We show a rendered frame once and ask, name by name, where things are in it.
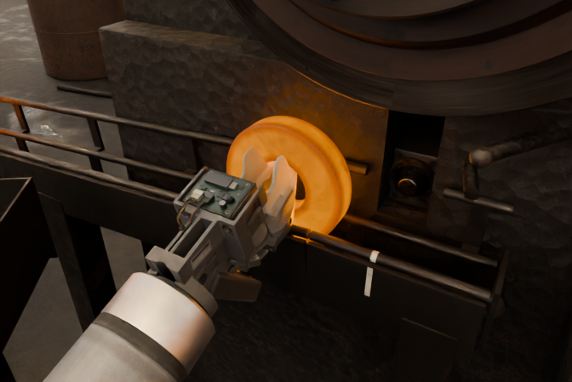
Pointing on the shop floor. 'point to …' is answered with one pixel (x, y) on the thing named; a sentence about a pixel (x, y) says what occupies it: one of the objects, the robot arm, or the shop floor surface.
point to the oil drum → (71, 8)
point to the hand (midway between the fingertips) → (286, 168)
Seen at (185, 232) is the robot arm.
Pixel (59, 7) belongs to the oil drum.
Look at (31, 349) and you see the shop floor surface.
